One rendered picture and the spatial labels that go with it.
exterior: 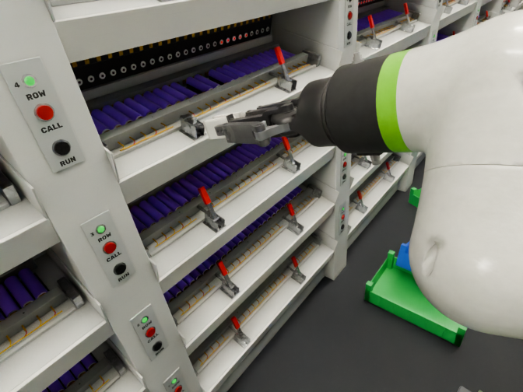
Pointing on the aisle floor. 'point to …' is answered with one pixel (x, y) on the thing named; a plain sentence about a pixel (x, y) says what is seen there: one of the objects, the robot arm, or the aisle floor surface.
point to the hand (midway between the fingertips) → (226, 125)
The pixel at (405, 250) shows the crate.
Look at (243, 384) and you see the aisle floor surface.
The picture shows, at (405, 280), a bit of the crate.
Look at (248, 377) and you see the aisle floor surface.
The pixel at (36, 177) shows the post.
